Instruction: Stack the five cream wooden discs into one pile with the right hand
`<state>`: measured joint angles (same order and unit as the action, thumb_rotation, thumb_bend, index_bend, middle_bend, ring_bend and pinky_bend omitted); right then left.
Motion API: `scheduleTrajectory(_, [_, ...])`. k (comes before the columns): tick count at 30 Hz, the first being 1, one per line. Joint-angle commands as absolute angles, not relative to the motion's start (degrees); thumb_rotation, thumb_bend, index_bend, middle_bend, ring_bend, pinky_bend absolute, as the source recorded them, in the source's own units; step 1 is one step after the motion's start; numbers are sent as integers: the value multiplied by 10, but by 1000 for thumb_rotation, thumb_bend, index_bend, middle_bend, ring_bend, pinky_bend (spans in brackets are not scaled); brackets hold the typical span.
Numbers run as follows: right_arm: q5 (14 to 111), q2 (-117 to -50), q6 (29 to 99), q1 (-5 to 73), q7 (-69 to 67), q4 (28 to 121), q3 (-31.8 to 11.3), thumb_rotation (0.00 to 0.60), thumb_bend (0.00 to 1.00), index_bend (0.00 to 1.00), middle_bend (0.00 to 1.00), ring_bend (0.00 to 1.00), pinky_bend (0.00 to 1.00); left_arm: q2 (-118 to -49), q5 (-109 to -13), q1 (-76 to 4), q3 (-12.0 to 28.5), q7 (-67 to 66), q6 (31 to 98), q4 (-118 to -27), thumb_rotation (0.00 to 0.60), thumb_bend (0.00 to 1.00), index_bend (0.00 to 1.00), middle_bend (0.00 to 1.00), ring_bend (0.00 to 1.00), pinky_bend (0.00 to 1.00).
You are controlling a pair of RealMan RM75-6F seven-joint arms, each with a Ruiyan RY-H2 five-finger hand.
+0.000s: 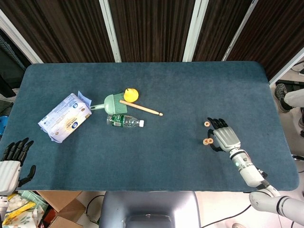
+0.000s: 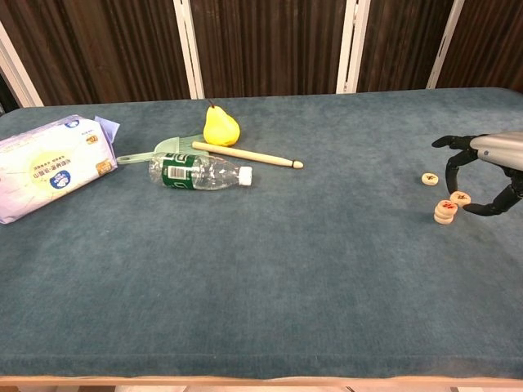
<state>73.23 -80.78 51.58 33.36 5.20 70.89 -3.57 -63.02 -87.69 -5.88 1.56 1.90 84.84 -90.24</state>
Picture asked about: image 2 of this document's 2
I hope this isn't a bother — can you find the white partition post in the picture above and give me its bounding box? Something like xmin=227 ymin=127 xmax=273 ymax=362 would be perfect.
xmin=0 ymin=22 xmax=44 ymax=108
xmin=173 ymin=0 xmax=205 ymax=99
xmin=426 ymin=0 xmax=466 ymax=90
xmin=335 ymin=0 xmax=371 ymax=94

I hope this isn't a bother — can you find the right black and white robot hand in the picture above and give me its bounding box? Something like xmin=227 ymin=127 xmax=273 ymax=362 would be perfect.
xmin=431 ymin=130 xmax=523 ymax=218

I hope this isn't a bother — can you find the blue table cloth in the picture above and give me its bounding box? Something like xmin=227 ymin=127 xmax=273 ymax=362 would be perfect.
xmin=0 ymin=87 xmax=523 ymax=379

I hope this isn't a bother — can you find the wooden stick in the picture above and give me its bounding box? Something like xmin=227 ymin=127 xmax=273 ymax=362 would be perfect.
xmin=191 ymin=140 xmax=305 ymax=170

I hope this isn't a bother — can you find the white and blue tissue pack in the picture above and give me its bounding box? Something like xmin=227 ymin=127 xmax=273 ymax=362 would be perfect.
xmin=0 ymin=114 xmax=122 ymax=225

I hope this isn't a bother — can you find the clear plastic water bottle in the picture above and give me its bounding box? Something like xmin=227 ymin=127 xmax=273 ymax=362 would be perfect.
xmin=148 ymin=151 xmax=254 ymax=192

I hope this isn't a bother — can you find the yellow ball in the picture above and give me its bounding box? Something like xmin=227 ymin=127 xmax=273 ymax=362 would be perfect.
xmin=203 ymin=99 xmax=241 ymax=148

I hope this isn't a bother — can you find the green hand brush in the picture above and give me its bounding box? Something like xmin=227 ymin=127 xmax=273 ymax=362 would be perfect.
xmin=116 ymin=133 xmax=210 ymax=166

